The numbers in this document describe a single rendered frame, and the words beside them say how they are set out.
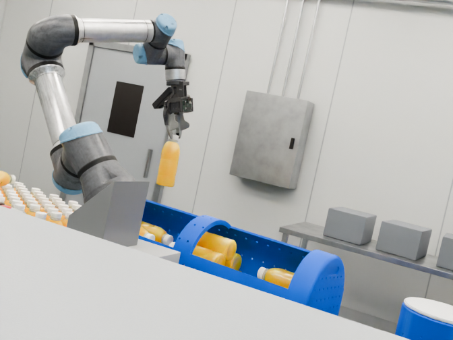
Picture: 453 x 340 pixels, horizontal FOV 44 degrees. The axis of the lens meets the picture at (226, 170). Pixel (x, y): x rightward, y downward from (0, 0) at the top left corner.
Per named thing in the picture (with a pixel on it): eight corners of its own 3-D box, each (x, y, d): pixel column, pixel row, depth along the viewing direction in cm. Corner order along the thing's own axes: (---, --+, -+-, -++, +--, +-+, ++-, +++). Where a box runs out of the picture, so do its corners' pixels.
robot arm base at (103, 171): (114, 183, 144) (98, 150, 147) (75, 213, 150) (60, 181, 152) (147, 181, 158) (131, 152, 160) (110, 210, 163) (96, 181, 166)
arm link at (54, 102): (67, 179, 157) (21, 25, 175) (55, 202, 168) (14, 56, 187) (107, 174, 164) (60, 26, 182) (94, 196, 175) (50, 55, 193)
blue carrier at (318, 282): (292, 359, 150) (319, 256, 150) (70, 263, 196) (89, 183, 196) (330, 345, 174) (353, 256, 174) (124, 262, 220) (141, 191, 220)
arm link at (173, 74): (160, 70, 209) (175, 71, 215) (161, 82, 209) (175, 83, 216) (176, 68, 204) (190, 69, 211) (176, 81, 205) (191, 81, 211)
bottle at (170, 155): (172, 187, 218) (180, 139, 217) (174, 188, 211) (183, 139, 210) (154, 183, 216) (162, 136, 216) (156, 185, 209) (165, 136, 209)
